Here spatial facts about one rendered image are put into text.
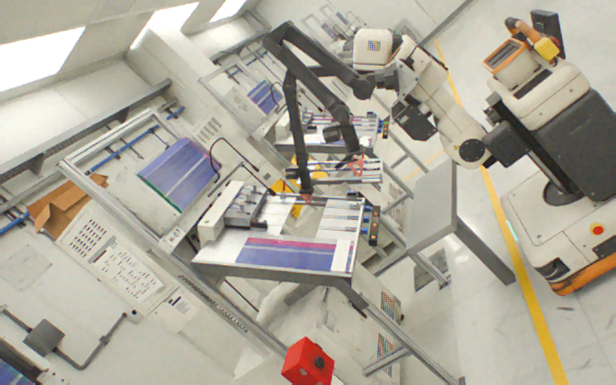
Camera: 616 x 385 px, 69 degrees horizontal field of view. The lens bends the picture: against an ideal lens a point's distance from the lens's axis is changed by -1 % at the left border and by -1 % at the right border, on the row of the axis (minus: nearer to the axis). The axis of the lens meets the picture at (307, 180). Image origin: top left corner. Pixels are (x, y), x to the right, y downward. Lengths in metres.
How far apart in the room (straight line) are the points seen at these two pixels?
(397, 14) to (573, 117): 7.97
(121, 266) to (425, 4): 8.28
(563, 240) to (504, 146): 0.44
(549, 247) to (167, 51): 4.54
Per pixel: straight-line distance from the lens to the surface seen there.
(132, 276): 2.29
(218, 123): 3.39
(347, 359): 2.24
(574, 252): 2.06
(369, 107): 6.81
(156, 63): 5.66
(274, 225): 2.30
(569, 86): 1.83
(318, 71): 2.19
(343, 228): 2.25
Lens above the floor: 1.46
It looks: 10 degrees down
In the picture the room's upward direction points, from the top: 46 degrees counter-clockwise
